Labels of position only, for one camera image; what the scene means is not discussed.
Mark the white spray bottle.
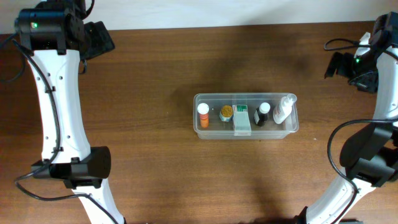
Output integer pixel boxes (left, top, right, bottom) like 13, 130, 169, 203
272, 93, 297, 124

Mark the white green medicine box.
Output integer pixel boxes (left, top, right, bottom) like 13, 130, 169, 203
232, 105, 251, 136

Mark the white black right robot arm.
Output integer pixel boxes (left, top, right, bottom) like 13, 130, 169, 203
293, 12, 397, 224

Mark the clear plastic container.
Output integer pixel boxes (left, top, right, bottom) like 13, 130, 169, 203
193, 93, 299, 140

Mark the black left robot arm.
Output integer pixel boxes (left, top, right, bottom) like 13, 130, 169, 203
15, 0, 126, 223

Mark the small jar gold lid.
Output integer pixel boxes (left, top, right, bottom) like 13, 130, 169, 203
220, 105, 233, 122

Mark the dark bottle white cap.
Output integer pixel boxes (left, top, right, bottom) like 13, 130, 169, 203
254, 102, 271, 127

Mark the orange tablet tube white cap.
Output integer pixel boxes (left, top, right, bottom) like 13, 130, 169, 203
197, 103, 210, 128

